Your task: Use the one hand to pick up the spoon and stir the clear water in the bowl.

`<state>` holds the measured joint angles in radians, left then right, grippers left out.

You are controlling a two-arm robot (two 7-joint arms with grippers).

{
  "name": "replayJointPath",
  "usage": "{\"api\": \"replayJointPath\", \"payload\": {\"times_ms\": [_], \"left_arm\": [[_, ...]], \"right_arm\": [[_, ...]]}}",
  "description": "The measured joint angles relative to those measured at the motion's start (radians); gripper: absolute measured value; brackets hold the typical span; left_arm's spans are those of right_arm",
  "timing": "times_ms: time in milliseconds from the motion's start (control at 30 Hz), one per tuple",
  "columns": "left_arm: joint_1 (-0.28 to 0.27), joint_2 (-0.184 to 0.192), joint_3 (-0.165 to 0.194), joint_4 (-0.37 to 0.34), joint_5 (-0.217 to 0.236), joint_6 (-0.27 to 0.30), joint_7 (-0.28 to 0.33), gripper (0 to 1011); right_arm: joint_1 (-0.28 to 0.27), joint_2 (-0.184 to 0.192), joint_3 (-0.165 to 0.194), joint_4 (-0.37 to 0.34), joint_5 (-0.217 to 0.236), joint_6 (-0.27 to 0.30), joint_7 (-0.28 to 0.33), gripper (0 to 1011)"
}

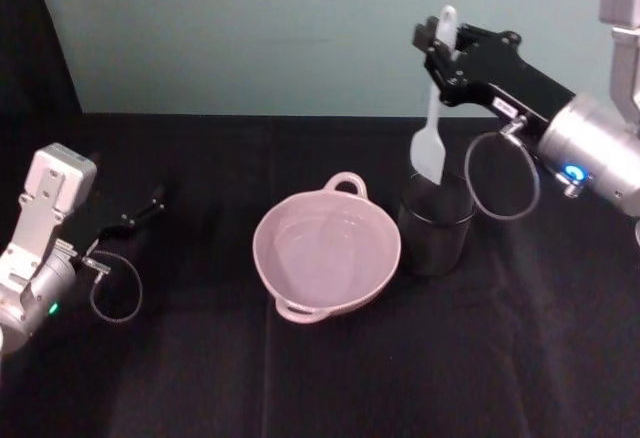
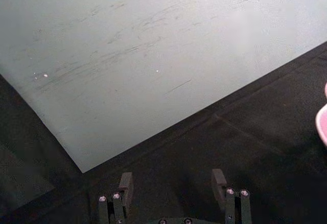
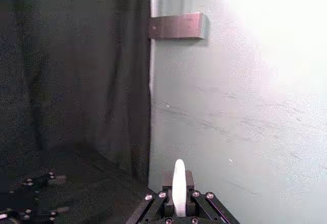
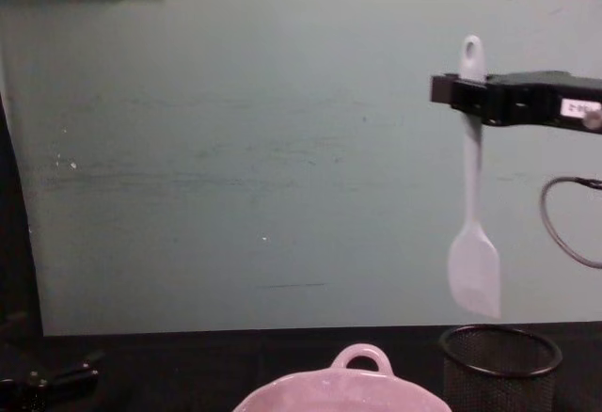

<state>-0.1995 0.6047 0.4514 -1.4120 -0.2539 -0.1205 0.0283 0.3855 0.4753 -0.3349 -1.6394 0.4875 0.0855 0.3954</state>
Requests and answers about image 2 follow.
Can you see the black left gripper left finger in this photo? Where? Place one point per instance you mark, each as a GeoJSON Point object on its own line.
{"type": "Point", "coordinates": [120, 203]}

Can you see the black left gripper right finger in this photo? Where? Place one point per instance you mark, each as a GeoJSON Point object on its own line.
{"type": "Point", "coordinates": [235, 206]}

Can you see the black table cloth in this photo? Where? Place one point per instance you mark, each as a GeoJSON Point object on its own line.
{"type": "Point", "coordinates": [230, 144]}

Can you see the pink cup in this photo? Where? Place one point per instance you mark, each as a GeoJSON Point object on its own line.
{"type": "Point", "coordinates": [322, 124]}

